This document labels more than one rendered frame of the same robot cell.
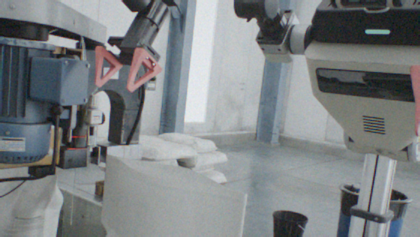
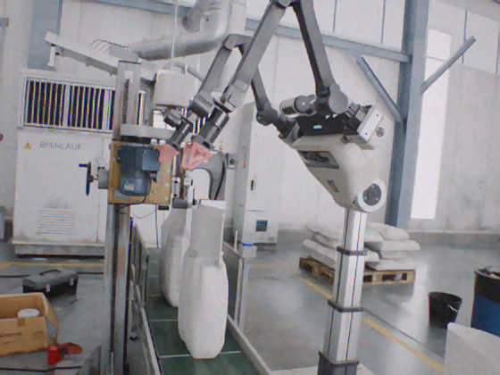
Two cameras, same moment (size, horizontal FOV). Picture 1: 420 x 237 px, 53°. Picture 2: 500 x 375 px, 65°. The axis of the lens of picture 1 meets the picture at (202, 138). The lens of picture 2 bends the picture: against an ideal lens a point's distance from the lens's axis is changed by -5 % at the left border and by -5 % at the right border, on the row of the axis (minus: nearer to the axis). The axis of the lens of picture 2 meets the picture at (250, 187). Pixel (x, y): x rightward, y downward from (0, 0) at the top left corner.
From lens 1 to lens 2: 122 cm
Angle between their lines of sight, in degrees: 33
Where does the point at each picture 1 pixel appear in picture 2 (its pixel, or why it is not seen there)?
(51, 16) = (145, 133)
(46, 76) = (139, 158)
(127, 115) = (214, 183)
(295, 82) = not seen: outside the picture
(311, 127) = not seen: outside the picture
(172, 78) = (396, 176)
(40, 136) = (141, 184)
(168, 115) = (393, 210)
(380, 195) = (349, 236)
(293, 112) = not seen: outside the picture
